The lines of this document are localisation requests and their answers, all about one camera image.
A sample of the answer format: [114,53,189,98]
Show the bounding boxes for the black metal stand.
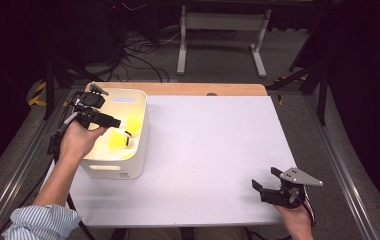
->
[266,63,330,127]

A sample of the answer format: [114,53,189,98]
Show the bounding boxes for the white plastic storage bin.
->
[79,87,151,181]

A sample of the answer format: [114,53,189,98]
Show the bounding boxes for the red black right gripper cable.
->
[302,196,316,228]

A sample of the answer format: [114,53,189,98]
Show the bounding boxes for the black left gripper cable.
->
[46,91,97,240]

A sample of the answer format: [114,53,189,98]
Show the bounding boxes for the yellow black hazard tape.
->
[27,81,75,108]

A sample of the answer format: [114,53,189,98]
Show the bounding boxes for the black curtain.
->
[322,0,380,221]
[0,0,51,186]

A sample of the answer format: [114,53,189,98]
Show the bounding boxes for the white metal stand frame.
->
[176,4,273,79]

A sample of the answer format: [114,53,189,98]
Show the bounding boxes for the person's left hand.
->
[59,119,110,163]

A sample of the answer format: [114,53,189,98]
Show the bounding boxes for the wooden table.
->
[84,81,269,98]

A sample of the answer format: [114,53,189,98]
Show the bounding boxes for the tangle of black floor cables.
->
[109,28,183,84]

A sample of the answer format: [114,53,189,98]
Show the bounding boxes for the striped blue shirt sleeve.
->
[1,203,83,240]

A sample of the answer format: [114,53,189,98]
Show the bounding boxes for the person's right hand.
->
[273,204,314,240]

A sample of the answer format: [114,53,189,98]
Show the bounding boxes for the person's brown trousers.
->
[124,226,257,240]

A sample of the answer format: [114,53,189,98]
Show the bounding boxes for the metal floor rail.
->
[0,88,74,240]
[302,94,380,240]

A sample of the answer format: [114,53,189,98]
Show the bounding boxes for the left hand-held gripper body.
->
[63,82,110,130]

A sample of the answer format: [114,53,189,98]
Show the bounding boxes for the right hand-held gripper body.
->
[260,166,324,210]

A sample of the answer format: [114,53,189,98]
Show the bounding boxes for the white table cover sheet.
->
[39,94,316,228]

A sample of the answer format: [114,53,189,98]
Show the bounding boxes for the thin white wire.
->
[121,2,148,12]

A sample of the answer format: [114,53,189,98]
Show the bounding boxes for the black tripod stand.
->
[42,56,107,122]

